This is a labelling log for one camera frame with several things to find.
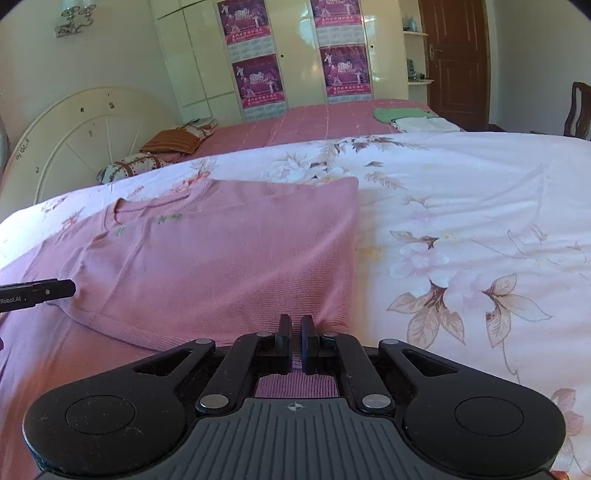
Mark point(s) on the pink checked bedsheet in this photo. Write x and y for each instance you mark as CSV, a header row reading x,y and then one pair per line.
x,y
318,122

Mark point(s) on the brown wooden door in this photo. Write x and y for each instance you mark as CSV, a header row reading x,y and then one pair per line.
x,y
455,69

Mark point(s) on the purple wall poster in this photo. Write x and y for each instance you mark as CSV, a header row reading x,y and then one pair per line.
x,y
243,21
258,83
336,18
346,74

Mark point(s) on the small floral pillow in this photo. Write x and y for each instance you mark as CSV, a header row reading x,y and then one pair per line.
x,y
201,127

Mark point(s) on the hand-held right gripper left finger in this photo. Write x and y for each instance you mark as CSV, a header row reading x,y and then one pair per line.
x,y
285,333

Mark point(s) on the white folded cloth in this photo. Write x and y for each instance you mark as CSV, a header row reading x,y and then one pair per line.
x,y
425,124

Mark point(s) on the pink towel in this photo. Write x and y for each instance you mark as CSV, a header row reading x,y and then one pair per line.
x,y
203,258

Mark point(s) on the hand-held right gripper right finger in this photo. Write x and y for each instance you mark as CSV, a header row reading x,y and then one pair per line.
x,y
306,337

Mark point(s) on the white floral blanket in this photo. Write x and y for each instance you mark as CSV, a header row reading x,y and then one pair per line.
x,y
466,221

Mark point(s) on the wooden chair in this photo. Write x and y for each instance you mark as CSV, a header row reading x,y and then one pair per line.
x,y
579,110

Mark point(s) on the wall lamp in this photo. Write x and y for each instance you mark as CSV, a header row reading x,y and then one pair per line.
x,y
76,18

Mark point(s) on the brown striped pillow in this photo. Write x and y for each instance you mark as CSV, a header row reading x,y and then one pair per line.
x,y
171,142

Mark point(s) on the cream corner shelf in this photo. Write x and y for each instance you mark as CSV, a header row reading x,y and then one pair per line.
x,y
415,81

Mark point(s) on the cream round headboard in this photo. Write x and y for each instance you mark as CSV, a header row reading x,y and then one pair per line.
x,y
78,134

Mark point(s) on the floral pillow with brown bands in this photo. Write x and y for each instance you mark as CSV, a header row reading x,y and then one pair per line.
x,y
131,166

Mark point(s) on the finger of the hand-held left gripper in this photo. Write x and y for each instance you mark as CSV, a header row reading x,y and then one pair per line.
x,y
54,290

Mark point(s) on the cream wardrobe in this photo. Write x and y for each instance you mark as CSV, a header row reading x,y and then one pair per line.
x,y
295,69

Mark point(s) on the green folded cloth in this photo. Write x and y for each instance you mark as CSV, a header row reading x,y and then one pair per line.
x,y
399,114

